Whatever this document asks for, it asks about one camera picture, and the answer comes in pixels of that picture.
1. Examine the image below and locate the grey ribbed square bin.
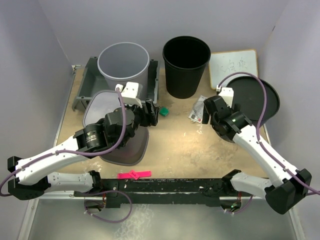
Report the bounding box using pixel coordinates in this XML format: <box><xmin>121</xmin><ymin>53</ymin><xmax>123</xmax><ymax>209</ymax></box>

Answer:
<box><xmin>82</xmin><ymin>90</ymin><xmax>149</xmax><ymax>166</ymax></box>

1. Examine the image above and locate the grey plastic crate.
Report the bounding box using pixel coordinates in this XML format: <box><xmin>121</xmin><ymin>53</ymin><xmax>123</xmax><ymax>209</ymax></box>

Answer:
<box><xmin>71</xmin><ymin>56</ymin><xmax>160</xmax><ymax>112</ymax></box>

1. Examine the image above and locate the black round bin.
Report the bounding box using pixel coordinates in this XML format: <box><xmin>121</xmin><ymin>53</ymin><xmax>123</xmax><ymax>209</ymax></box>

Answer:
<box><xmin>162</xmin><ymin>36</ymin><xmax>211</xmax><ymax>99</ymax></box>

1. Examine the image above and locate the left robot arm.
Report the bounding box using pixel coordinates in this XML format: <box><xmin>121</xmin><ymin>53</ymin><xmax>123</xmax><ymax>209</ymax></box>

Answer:
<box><xmin>4</xmin><ymin>100</ymin><xmax>160</xmax><ymax>200</ymax></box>

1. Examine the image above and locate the green small block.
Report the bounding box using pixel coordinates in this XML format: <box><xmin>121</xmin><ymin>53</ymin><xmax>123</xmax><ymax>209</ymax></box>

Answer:
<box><xmin>159</xmin><ymin>107</ymin><xmax>169</xmax><ymax>117</ymax></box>

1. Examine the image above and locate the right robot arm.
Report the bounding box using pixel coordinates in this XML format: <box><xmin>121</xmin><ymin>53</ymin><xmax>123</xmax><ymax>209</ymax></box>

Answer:
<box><xmin>202</xmin><ymin>95</ymin><xmax>312</xmax><ymax>215</ymax></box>

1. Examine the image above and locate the light grey round bin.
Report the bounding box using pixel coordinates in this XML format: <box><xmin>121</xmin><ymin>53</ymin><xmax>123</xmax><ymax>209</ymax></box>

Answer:
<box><xmin>97</xmin><ymin>42</ymin><xmax>150</xmax><ymax>100</ymax></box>

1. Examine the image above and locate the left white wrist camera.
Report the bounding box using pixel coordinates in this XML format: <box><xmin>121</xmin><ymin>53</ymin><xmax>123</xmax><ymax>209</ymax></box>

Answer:
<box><xmin>115</xmin><ymin>81</ymin><xmax>143</xmax><ymax>108</ymax></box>

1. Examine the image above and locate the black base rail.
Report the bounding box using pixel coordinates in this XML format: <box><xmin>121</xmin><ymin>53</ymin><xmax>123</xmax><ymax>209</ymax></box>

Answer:
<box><xmin>100</xmin><ymin>178</ymin><xmax>240</xmax><ymax>209</ymax></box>

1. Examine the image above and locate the dark blue round bin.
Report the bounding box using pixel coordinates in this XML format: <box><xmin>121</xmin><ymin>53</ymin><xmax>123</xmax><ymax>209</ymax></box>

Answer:
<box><xmin>212</xmin><ymin>76</ymin><xmax>280</xmax><ymax>143</ymax></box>

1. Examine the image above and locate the pink plastic clip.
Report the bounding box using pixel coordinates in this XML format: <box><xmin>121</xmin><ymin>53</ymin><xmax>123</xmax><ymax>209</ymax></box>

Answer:
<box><xmin>117</xmin><ymin>170</ymin><xmax>152</xmax><ymax>180</ymax></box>

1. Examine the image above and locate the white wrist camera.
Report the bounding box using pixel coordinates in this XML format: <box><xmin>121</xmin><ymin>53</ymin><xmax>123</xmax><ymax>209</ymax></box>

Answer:
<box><xmin>115</xmin><ymin>81</ymin><xmax>143</xmax><ymax>108</ymax></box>
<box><xmin>216</xmin><ymin>86</ymin><xmax>234</xmax><ymax>108</ymax></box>

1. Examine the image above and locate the small whiteboard on stand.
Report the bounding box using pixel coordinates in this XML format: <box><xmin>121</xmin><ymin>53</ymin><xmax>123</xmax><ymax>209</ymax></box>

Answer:
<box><xmin>208</xmin><ymin>49</ymin><xmax>258</xmax><ymax>90</ymax></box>

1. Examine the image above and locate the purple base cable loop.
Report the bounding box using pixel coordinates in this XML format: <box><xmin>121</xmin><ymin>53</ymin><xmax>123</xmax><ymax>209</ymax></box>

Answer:
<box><xmin>83</xmin><ymin>187</ymin><xmax>135</xmax><ymax>224</ymax></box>

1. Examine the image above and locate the white ruler set package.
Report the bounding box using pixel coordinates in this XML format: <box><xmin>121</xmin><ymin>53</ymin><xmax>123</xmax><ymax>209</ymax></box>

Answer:
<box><xmin>188</xmin><ymin>95</ymin><xmax>207</xmax><ymax>124</ymax></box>

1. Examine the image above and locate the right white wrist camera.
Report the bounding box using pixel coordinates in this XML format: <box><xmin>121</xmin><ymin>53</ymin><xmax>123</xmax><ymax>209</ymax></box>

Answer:
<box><xmin>216</xmin><ymin>86</ymin><xmax>234</xmax><ymax>108</ymax></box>

